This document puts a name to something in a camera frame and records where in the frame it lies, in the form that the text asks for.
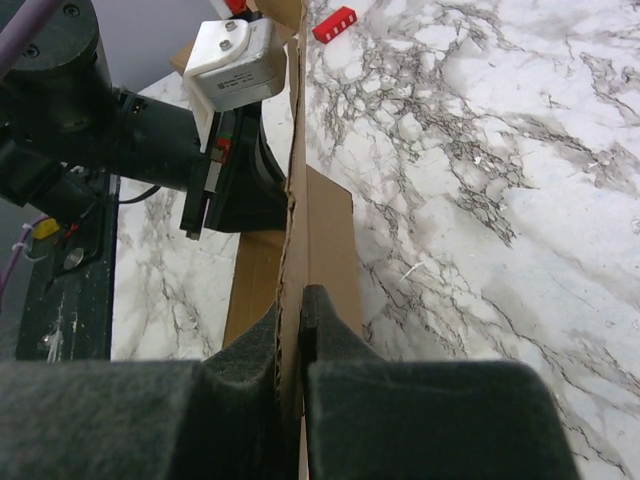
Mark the black mounting rail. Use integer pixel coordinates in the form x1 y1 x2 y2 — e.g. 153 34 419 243
15 173 120 362

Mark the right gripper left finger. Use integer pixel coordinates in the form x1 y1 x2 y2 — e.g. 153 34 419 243
1 310 298 479

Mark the small cardboard piece left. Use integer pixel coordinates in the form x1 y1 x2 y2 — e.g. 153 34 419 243
169 41 195 76

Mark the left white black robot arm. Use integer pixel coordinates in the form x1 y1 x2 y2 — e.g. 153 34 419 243
1 1 288 238

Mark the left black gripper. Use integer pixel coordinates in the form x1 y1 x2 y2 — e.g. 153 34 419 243
112 95 287 240

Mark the cardboard box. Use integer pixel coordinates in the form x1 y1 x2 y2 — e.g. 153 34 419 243
222 1 363 479

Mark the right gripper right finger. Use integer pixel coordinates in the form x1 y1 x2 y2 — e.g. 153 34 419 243
299 285 579 479

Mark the small red block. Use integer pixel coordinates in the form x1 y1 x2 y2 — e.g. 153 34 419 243
312 6 357 44

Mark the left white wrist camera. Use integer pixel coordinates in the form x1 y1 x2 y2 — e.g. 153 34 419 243
183 18 287 152

